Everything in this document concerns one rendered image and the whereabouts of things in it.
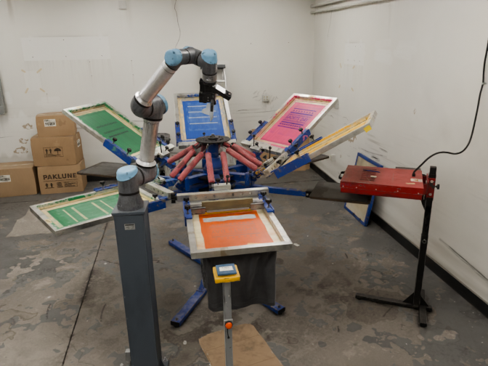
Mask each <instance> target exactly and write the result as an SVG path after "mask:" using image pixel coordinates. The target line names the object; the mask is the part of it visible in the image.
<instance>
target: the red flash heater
mask: <svg viewBox="0 0 488 366"><path fill-rule="evenodd" d="M363 170H370V171H363ZM373 171H379V172H380V173H379V172H373ZM413 171H414V170H409V169H399V168H381V167H371V166H353V165H348V166H347V168H346V170H345V172H344V174H343V177H342V179H341V181H340V188H341V192H345V193H353V194H360V195H374V196H383V197H390V198H405V199H413V200H422V195H426V197H427V195H428V183H429V180H428V173H427V174H426V176H423V175H422V171H419V170H417V171H416V172H415V176H412V173H413ZM370 176H377V177H376V178H372V177H370Z"/></svg>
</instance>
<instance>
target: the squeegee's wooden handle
mask: <svg viewBox="0 0 488 366"><path fill-rule="evenodd" d="M251 203H253V198H252V197H251V198H233V199H223V200H205V201H202V207H206V212H207V211H212V210H221V209H231V208H248V207H249V208H251Z"/></svg>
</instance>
